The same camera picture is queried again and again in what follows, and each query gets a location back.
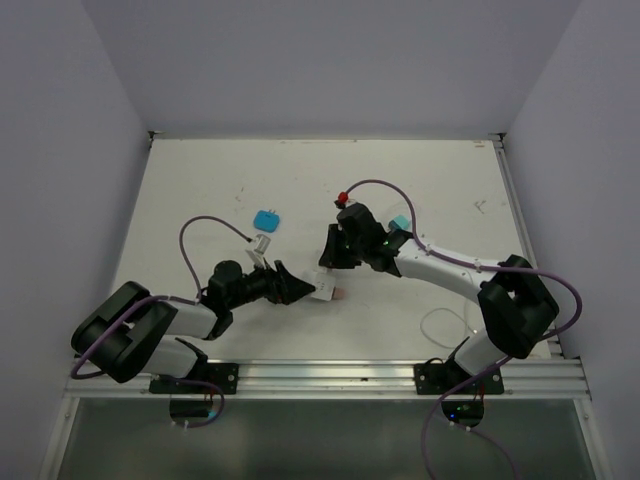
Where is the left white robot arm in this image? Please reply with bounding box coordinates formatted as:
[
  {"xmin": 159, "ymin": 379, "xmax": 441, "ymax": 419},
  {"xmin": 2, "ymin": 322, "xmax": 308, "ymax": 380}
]
[{"xmin": 71, "ymin": 260, "xmax": 315, "ymax": 393}]

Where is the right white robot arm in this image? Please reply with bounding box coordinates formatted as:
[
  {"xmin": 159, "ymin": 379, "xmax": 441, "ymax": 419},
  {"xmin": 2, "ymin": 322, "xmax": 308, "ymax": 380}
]
[{"xmin": 319, "ymin": 203, "xmax": 559, "ymax": 393}]

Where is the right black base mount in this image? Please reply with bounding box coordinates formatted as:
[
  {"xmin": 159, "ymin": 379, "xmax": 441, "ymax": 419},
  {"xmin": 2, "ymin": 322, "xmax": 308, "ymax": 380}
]
[{"xmin": 412, "ymin": 358, "xmax": 505, "ymax": 396}]

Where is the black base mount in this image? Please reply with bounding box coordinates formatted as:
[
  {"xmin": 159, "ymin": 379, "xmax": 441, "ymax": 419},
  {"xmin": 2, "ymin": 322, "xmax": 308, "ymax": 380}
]
[
  {"xmin": 412, "ymin": 358, "xmax": 505, "ymax": 396},
  {"xmin": 149, "ymin": 363, "xmax": 239, "ymax": 395}
]

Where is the blue plug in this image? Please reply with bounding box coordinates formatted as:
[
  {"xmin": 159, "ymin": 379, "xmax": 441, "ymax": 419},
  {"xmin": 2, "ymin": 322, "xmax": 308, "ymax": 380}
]
[{"xmin": 253, "ymin": 210, "xmax": 280, "ymax": 233}]

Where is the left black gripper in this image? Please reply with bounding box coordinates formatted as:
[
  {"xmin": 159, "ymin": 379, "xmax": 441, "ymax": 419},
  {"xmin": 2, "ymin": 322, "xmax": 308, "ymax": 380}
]
[{"xmin": 227, "ymin": 255, "xmax": 314, "ymax": 309}]

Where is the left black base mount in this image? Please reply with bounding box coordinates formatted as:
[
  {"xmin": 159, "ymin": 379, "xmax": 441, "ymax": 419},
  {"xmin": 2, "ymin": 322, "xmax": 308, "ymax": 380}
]
[{"xmin": 149, "ymin": 363, "xmax": 239, "ymax": 395}]

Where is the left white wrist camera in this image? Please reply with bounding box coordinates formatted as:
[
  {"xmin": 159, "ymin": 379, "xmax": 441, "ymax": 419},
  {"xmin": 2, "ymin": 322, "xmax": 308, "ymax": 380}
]
[{"xmin": 245, "ymin": 234, "xmax": 271, "ymax": 269}]

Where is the aluminium right side rail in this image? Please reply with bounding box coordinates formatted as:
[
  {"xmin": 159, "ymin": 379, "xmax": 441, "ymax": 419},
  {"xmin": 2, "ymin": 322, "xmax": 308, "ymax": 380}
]
[{"xmin": 492, "ymin": 132, "xmax": 564, "ymax": 359}]

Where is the aluminium rail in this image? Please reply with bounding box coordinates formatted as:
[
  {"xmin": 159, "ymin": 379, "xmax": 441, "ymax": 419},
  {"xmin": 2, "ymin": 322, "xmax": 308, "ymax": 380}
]
[
  {"xmin": 492, "ymin": 132, "xmax": 564, "ymax": 359},
  {"xmin": 65, "ymin": 359, "xmax": 590, "ymax": 400}
]

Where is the white thin cable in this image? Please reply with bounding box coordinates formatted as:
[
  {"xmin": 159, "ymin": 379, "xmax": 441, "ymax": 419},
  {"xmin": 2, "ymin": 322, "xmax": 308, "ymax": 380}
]
[{"xmin": 387, "ymin": 199, "xmax": 484, "ymax": 349}]

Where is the white power strip socket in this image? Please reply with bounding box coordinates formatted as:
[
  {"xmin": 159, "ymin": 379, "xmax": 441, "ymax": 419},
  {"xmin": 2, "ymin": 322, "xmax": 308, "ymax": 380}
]
[{"xmin": 303, "ymin": 268, "xmax": 336, "ymax": 302}]

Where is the aluminium front rail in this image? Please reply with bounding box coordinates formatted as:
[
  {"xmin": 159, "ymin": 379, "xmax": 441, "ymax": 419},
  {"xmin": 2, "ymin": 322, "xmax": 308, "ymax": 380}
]
[{"xmin": 65, "ymin": 359, "xmax": 590, "ymax": 400}]

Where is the teal plug adapter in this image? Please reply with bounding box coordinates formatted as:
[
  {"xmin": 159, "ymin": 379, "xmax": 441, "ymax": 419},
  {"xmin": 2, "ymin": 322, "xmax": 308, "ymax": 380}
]
[{"xmin": 388, "ymin": 215, "xmax": 412, "ymax": 232}]

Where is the pink plug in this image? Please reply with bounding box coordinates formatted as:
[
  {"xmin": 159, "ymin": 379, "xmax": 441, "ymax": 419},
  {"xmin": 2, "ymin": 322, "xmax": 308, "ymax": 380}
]
[{"xmin": 332, "ymin": 288, "xmax": 345, "ymax": 300}]

